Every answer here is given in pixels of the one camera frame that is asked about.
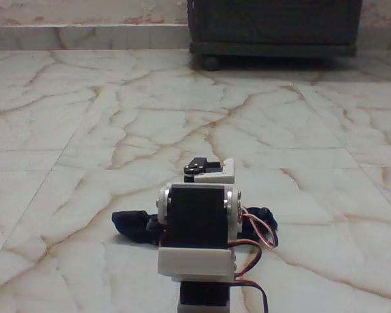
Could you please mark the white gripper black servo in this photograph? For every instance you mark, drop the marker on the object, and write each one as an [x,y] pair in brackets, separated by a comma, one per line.
[215,177]

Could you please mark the dark navy patterned sock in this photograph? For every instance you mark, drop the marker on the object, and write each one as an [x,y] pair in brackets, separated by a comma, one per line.
[130,225]

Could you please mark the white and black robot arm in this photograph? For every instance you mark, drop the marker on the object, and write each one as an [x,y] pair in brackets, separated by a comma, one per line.
[195,212]

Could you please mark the dark round caster wheel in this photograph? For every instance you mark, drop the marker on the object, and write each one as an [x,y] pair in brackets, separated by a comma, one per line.
[210,63]

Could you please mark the dark wooden cabinet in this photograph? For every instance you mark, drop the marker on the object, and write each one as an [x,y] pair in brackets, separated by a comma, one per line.
[273,23]

